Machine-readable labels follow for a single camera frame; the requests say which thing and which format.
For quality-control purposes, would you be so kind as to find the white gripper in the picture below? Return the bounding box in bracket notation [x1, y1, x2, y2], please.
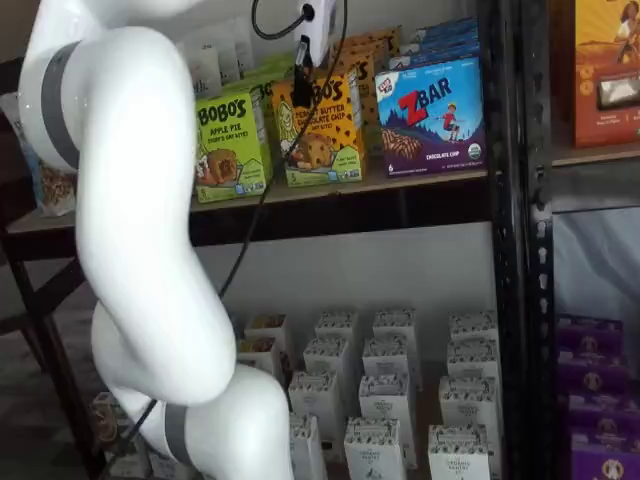
[291, 0, 338, 108]

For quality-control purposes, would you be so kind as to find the orange Bobo's peanut butter box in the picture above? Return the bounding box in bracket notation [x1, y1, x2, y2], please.
[343, 25, 403, 70]
[270, 73, 365, 189]
[325, 48, 377, 151]

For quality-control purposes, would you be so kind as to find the green Bobo's apple pie box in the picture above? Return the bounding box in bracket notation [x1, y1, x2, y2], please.
[221, 72, 282, 117]
[247, 51, 298, 85]
[193, 89, 274, 204]

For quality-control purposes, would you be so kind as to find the brown upper shelf board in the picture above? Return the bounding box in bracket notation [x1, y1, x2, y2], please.
[4, 168, 489, 236]

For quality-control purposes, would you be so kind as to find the blue purple Zbar box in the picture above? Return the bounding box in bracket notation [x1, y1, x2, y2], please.
[388, 41, 483, 72]
[413, 16, 480, 51]
[374, 55, 488, 178]

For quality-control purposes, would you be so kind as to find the white floral print box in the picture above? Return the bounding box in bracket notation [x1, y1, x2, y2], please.
[448, 310, 499, 347]
[361, 336, 417, 380]
[343, 416, 409, 480]
[438, 375, 502, 432]
[288, 413, 330, 480]
[287, 370, 345, 427]
[427, 424, 494, 480]
[314, 311, 359, 345]
[445, 339, 502, 382]
[302, 336, 354, 377]
[371, 308, 419, 345]
[357, 373, 418, 427]

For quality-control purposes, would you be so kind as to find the yellow cereal box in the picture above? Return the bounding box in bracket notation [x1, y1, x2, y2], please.
[234, 335, 282, 375]
[243, 313, 292, 347]

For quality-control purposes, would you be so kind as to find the orange illustrated snack box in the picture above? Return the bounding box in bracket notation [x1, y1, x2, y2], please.
[573, 0, 640, 150]

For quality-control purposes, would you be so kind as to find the brown neighbour shelf board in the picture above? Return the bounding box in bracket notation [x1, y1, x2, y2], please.
[549, 143, 640, 169]

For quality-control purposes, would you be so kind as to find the brown lower shelf board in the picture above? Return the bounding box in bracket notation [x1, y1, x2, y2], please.
[278, 344, 504, 480]

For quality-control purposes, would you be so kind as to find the purple snack box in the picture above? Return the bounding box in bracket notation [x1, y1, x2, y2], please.
[569, 433, 640, 480]
[556, 348, 632, 397]
[566, 393, 640, 442]
[555, 314, 624, 352]

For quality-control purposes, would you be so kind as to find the brown patterned snack box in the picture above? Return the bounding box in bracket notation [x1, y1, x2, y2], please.
[91, 391, 133, 454]

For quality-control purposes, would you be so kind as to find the white stand-up pouch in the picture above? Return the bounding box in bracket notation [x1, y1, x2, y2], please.
[234, 16, 256, 77]
[188, 41, 224, 99]
[218, 24, 242, 85]

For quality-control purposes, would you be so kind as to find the clear granola bag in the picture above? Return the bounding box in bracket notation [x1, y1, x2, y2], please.
[0, 91, 78, 218]

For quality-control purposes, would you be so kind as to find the short looped black cable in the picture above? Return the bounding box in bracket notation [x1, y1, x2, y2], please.
[250, 0, 314, 42]

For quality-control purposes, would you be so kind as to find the long black robot cable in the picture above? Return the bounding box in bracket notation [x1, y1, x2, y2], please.
[117, 0, 350, 444]

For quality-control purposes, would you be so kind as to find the black metal shelf frame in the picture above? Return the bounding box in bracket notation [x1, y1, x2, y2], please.
[0, 0, 527, 480]

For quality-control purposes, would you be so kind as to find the perforated black shelf frame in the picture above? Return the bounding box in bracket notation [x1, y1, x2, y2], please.
[519, 0, 640, 480]

